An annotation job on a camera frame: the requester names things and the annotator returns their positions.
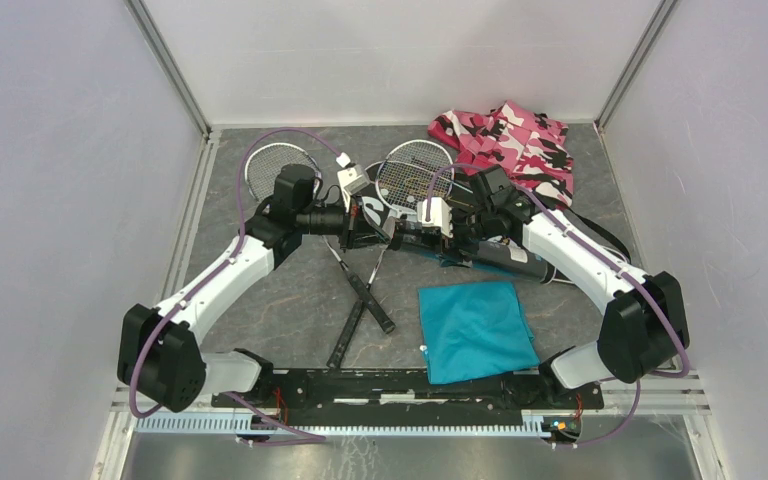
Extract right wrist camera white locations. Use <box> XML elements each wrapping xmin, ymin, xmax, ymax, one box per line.
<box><xmin>416</xmin><ymin>197</ymin><xmax>453</xmax><ymax>239</ymax></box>

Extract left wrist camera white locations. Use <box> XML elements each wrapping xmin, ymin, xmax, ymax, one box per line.
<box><xmin>336</xmin><ymin>152</ymin><xmax>371</xmax><ymax>203</ymax></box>

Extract pink camouflage bag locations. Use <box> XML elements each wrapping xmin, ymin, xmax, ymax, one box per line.
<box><xmin>428</xmin><ymin>101</ymin><xmax>574</xmax><ymax>209</ymax></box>

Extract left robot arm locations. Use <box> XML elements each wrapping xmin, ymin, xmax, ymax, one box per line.
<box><xmin>117</xmin><ymin>162</ymin><xmax>378</xmax><ymax>418</ymax></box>

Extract badminton racket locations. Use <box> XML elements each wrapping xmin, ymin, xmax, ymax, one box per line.
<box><xmin>326</xmin><ymin>140</ymin><xmax>454</xmax><ymax>369</ymax></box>
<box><xmin>243</xmin><ymin>142</ymin><xmax>396</xmax><ymax>334</ymax></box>

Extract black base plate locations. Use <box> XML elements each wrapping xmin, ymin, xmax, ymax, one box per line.
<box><xmin>242</xmin><ymin>368</ymin><xmax>605</xmax><ymax>428</ymax></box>

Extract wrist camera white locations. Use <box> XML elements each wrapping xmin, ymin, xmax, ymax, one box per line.
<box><xmin>416</xmin><ymin>197</ymin><xmax>453</xmax><ymax>239</ymax></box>
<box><xmin>336</xmin><ymin>152</ymin><xmax>371</xmax><ymax>203</ymax></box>

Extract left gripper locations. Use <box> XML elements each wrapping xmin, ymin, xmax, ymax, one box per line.
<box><xmin>297</xmin><ymin>191</ymin><xmax>391</xmax><ymax>255</ymax></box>

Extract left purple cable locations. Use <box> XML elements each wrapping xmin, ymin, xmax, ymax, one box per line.
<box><xmin>128</xmin><ymin>128</ymin><xmax>352</xmax><ymax>446</ymax></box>

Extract black racket cover bag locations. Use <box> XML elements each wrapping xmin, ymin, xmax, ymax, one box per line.
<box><xmin>350</xmin><ymin>161</ymin><xmax>632</xmax><ymax>286</ymax></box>

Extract slotted cable duct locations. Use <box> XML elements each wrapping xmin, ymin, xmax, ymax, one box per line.
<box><xmin>135</xmin><ymin>411</ymin><xmax>578</xmax><ymax>439</ymax></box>

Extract black shuttlecock tube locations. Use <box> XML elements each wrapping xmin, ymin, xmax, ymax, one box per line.
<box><xmin>383</xmin><ymin>221</ymin><xmax>558</xmax><ymax>286</ymax></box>

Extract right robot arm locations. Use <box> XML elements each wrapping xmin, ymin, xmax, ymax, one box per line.
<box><xmin>417</xmin><ymin>166</ymin><xmax>690</xmax><ymax>408</ymax></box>

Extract teal folded cloth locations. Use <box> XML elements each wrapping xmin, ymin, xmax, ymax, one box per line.
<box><xmin>418</xmin><ymin>281</ymin><xmax>540</xmax><ymax>385</ymax></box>

